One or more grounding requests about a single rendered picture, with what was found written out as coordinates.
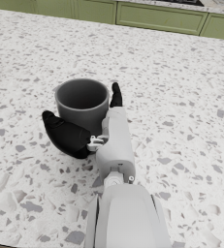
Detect grey cup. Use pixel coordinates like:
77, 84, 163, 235
53, 77, 111, 137

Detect green kitchen cabinets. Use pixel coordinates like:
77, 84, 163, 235
0, 0, 224, 42

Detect black stovetop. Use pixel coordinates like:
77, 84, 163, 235
163, 0, 205, 7

